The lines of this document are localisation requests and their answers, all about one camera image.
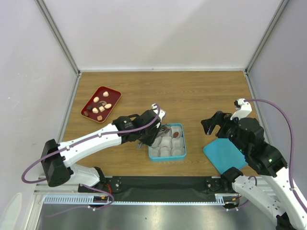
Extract aluminium frame rail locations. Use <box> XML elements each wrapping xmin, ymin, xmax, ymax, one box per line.
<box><xmin>35</xmin><ymin>176</ymin><xmax>242</xmax><ymax>207</ymax></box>

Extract white oval chocolate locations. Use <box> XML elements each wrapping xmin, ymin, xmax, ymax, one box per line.
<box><xmin>93</xmin><ymin>97</ymin><xmax>99</xmax><ymax>103</ymax></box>

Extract beige square chocolate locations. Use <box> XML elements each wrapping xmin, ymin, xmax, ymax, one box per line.
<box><xmin>99</xmin><ymin>106</ymin><xmax>105</xmax><ymax>112</ymax></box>

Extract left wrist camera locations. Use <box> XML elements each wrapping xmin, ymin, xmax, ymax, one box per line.
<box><xmin>151</xmin><ymin>103</ymin><xmax>166</xmax><ymax>122</ymax></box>

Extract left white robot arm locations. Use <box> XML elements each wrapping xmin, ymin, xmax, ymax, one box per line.
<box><xmin>41</xmin><ymin>108</ymin><xmax>166</xmax><ymax>192</ymax></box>

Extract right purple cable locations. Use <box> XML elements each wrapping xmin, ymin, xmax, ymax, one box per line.
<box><xmin>244</xmin><ymin>98</ymin><xmax>300</xmax><ymax>202</ymax></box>

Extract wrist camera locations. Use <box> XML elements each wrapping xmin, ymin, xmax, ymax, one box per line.
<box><xmin>230</xmin><ymin>98</ymin><xmax>252</xmax><ymax>120</ymax></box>
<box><xmin>151</xmin><ymin>103</ymin><xmax>166</xmax><ymax>122</ymax></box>

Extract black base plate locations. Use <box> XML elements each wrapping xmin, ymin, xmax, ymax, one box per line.
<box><xmin>94</xmin><ymin>176</ymin><xmax>228</xmax><ymax>203</ymax></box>

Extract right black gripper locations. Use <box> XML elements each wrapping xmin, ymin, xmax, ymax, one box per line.
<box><xmin>200</xmin><ymin>110</ymin><xmax>248</xmax><ymax>154</ymax></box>

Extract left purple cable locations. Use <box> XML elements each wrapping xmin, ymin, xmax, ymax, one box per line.
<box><xmin>21</xmin><ymin>103</ymin><xmax>161</xmax><ymax>184</ymax></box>

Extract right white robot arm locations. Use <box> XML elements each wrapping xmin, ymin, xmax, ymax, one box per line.
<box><xmin>201</xmin><ymin>111</ymin><xmax>307</xmax><ymax>230</ymax></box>

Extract metal tongs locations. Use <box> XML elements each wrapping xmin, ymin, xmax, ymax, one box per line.
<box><xmin>137</xmin><ymin>125</ymin><xmax>170</xmax><ymax>149</ymax></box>

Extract teal tin lid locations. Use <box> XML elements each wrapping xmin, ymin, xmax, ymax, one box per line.
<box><xmin>203</xmin><ymin>138</ymin><xmax>247</xmax><ymax>174</ymax></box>

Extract red lacquer tray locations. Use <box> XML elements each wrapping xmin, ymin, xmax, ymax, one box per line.
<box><xmin>80</xmin><ymin>86</ymin><xmax>122</xmax><ymax>123</ymax></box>

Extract purple cable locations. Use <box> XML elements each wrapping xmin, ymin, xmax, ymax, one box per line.
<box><xmin>21</xmin><ymin>103</ymin><xmax>161</xmax><ymax>184</ymax></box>
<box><xmin>244</xmin><ymin>98</ymin><xmax>300</xmax><ymax>202</ymax></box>

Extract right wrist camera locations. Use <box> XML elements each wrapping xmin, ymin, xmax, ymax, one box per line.
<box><xmin>230</xmin><ymin>98</ymin><xmax>252</xmax><ymax>120</ymax></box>

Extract teal square tin box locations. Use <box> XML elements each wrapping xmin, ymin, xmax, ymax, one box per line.
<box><xmin>148</xmin><ymin>123</ymin><xmax>187</xmax><ymax>162</ymax></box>

